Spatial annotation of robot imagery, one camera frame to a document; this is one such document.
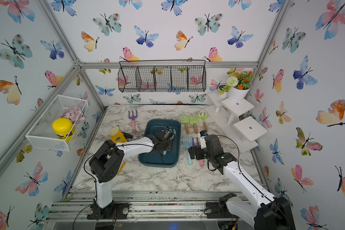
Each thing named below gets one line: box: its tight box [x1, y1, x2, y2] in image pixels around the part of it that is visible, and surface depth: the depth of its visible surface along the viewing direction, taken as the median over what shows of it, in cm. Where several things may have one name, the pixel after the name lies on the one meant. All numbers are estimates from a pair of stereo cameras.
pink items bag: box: [60, 106, 86, 124], surface depth 71 cm
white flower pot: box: [227, 83, 252, 103], surface depth 90 cm
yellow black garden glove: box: [109, 125, 133, 144], surface depth 104 cm
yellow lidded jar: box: [51, 117, 76, 143], surface depth 65 cm
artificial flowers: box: [218, 70, 256, 96], surface depth 85 cm
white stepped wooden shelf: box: [204, 92, 269, 154], surface depth 94 cm
